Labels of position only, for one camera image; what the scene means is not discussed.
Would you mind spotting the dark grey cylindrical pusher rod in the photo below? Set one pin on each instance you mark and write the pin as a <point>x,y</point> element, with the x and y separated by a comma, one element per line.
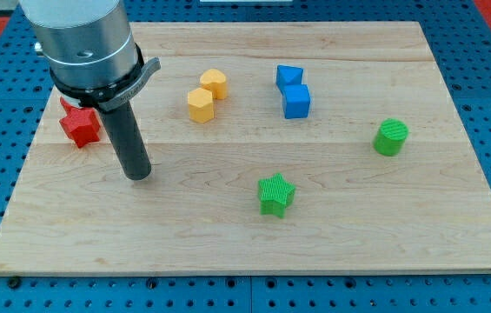
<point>125,137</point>

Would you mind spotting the yellow heart block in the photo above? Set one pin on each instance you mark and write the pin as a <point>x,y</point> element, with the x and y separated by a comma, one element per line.
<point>215,81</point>

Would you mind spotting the black grey tool mount clamp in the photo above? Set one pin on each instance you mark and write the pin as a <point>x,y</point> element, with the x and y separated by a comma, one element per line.
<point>112,95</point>

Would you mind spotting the blue cube block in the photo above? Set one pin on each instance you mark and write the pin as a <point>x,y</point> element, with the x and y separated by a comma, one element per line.
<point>296,101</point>

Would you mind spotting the green star block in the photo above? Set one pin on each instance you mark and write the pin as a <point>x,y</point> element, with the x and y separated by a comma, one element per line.
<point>275,195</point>

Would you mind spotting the yellow hexagon block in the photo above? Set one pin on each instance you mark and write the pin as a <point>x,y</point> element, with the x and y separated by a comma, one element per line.
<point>201,105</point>

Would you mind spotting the green cylinder block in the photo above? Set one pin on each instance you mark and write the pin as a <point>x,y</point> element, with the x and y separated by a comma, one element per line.
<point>390,137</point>

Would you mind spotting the wooden board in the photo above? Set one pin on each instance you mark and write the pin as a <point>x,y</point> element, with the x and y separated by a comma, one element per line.
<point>425,211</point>

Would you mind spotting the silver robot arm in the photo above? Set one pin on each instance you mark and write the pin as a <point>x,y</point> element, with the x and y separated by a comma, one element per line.
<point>94,59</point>

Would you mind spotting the red star block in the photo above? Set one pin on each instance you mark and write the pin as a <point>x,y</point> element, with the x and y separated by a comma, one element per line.
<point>81,126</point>

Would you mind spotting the blue triangle block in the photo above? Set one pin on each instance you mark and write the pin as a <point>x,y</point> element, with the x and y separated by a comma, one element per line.
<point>287,75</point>

